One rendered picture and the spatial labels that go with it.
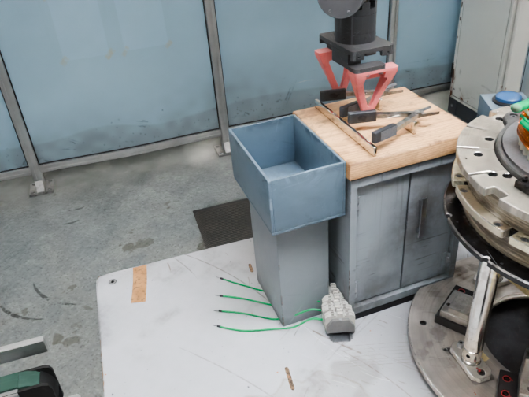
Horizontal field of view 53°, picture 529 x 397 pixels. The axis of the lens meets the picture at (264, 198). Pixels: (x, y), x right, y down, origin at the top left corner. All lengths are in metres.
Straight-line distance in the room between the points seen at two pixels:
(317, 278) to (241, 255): 0.22
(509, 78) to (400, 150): 2.32
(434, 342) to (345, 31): 0.45
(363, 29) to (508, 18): 2.22
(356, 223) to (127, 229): 1.86
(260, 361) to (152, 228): 1.72
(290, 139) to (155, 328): 0.37
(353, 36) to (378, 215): 0.25
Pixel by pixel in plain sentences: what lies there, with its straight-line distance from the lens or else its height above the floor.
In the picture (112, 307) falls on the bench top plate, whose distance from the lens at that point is 0.96.
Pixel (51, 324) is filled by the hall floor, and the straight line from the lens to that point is 2.17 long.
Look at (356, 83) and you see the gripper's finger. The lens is 0.74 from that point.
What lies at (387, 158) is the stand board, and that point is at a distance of 0.72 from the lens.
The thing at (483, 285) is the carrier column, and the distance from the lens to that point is 0.70.
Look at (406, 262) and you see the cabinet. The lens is 0.86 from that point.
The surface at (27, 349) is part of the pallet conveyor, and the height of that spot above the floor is 0.78.
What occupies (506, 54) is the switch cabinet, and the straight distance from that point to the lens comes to 2.99.
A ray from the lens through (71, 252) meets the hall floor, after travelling 2.49.
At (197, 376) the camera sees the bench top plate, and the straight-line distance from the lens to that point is 0.82.
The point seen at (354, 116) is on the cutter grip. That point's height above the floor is 1.09.
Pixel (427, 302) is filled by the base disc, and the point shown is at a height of 0.80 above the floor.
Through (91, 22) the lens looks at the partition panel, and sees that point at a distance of 2.71.
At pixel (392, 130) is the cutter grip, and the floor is 1.09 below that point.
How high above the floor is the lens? 1.41
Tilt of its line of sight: 33 degrees down
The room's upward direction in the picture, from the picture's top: 5 degrees counter-clockwise
